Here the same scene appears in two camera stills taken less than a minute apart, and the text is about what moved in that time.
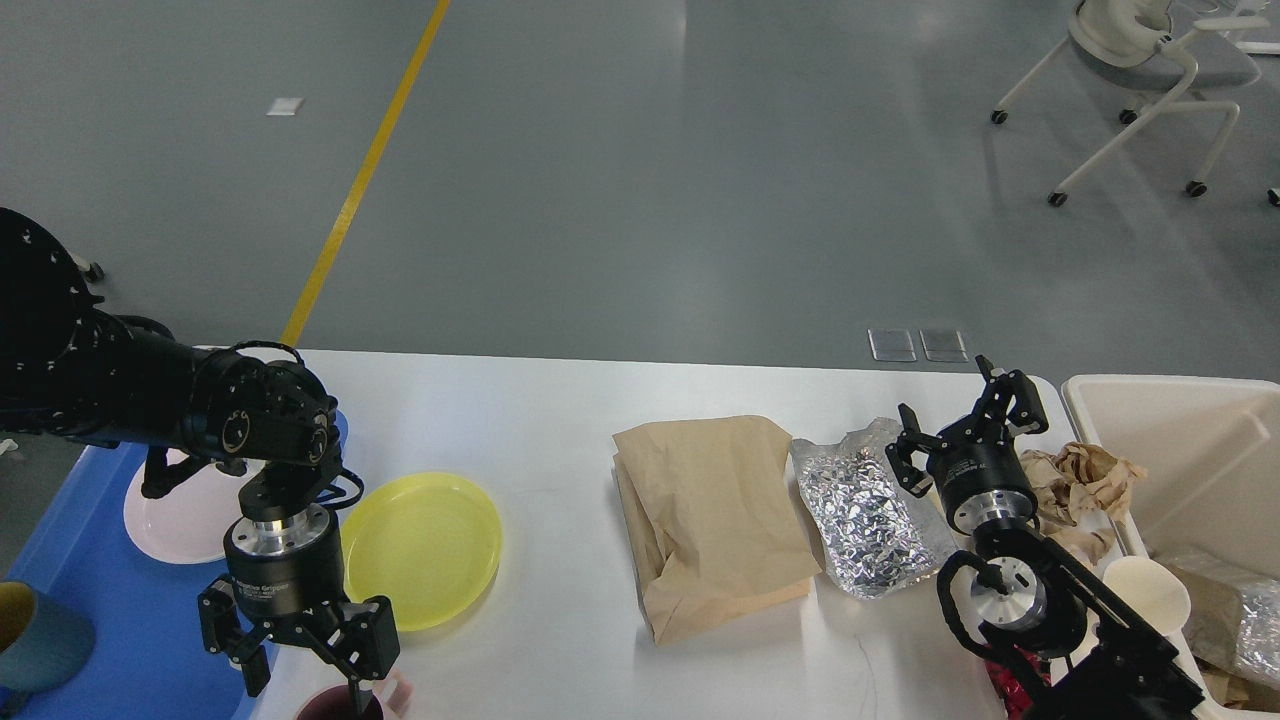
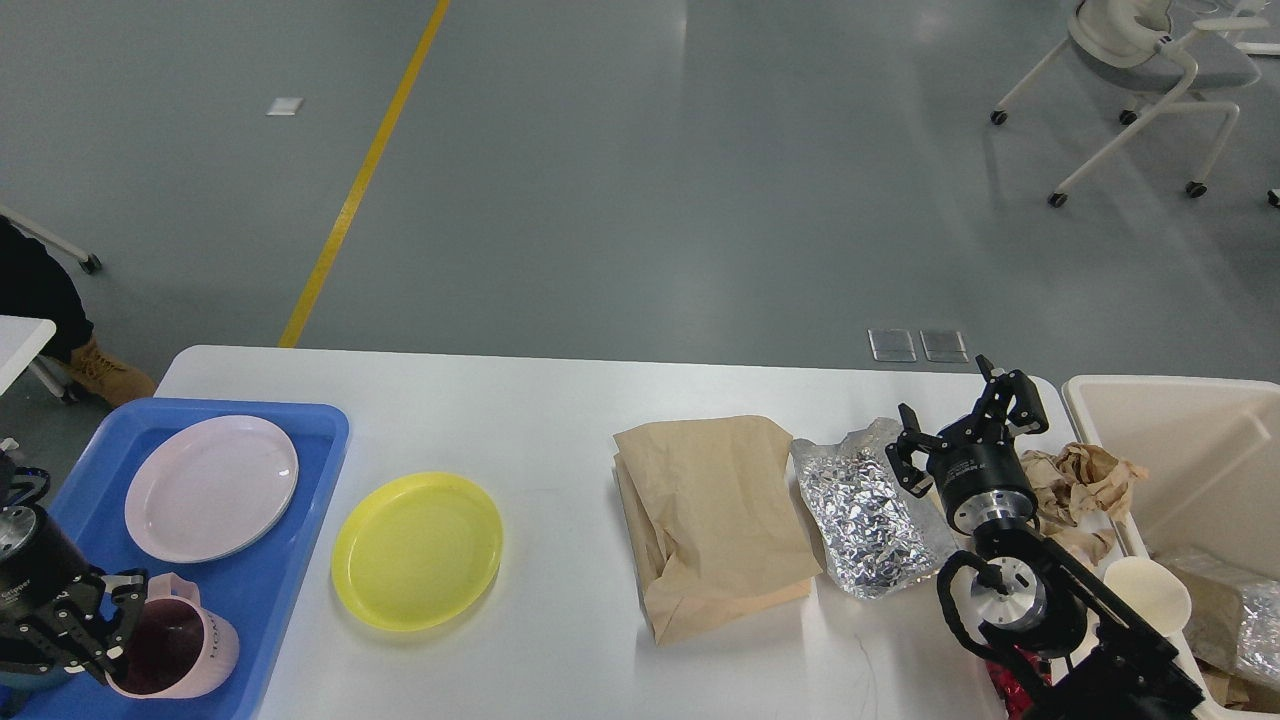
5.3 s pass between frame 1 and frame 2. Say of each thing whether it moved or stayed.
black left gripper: moved
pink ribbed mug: moved
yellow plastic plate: stayed
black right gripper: stayed
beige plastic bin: stayed
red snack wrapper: stayed
